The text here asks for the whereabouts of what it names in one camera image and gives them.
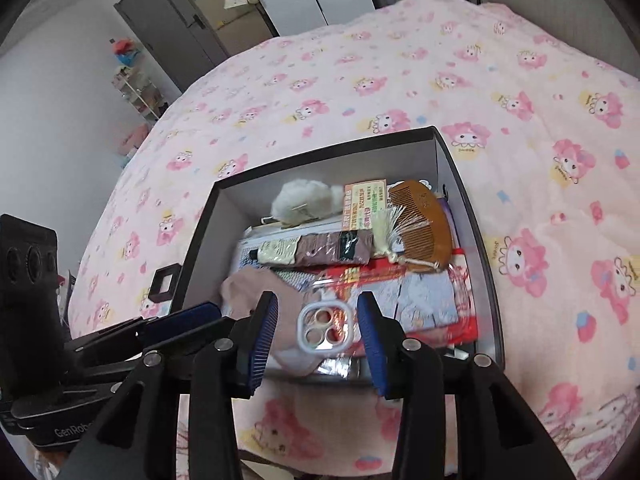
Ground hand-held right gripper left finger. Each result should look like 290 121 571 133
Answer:
55 290 280 480

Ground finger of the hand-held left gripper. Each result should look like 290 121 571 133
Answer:
145 314 251 361
65 301 222 361

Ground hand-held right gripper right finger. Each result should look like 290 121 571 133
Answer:
356 291 576 480

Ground clear printed phone case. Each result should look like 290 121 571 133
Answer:
296 270 463 356

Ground hand cream tube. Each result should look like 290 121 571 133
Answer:
250 230 373 267

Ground brown wooden comb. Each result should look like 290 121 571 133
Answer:
372 180 456 273

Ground black cardboard box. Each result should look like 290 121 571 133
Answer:
170 126 505 386

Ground yellow card packet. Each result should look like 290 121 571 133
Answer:
341 179 391 231

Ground white fluffy pompom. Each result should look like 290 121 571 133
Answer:
271 178 346 226

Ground small black square box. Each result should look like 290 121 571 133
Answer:
149 262 182 304

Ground red and white packet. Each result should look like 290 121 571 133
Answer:
312 247 481 346

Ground pink floor cushion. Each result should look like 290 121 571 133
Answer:
117 122 151 156

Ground white shelf rack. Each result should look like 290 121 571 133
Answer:
112 65 168 121

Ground red and blue plush toy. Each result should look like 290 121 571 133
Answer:
111 37 141 66

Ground pink printed blanket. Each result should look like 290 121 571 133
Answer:
67 0 640 480

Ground grey door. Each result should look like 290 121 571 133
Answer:
114 0 231 96

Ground brown cardboard carton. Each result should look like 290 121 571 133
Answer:
195 0 276 43

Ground beige padded headboard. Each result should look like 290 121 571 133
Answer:
480 0 640 81

